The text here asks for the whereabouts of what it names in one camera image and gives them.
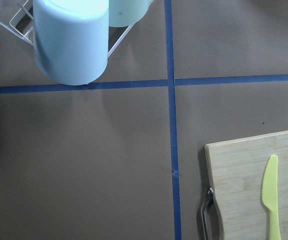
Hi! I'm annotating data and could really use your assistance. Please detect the bamboo cutting board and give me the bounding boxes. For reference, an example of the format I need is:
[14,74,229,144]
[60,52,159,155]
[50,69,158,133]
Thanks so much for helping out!
[205,130,288,240]

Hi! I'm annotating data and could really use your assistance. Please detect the light green cup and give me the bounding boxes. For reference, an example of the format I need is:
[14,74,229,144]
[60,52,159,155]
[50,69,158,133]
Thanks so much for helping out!
[109,0,151,28]

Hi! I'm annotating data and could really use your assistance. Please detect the light blue cup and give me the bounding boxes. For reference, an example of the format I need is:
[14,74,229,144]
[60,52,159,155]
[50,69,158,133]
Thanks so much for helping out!
[33,0,109,86]

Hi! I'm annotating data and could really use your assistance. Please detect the yellow plastic knife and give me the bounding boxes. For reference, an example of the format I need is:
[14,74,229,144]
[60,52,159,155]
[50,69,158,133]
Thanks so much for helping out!
[261,155,281,240]

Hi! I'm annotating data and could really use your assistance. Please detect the metal cutting board handle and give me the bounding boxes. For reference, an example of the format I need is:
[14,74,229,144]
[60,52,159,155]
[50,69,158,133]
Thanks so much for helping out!
[200,186,214,240]

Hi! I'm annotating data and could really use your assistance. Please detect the white wire cup rack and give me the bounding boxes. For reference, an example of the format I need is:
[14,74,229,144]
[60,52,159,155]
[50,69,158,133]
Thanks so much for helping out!
[0,0,136,58]

